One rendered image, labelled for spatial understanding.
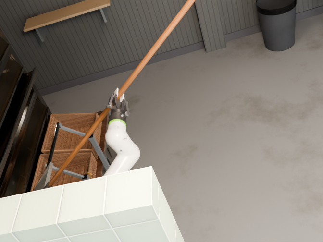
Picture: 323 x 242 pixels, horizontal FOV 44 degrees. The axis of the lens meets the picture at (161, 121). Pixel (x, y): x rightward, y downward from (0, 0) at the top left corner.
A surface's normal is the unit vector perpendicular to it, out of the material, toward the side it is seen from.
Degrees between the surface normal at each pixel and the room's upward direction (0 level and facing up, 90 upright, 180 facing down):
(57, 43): 90
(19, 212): 0
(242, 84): 0
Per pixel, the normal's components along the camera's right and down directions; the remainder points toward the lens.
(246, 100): -0.26, -0.72
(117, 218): 0.04, 0.66
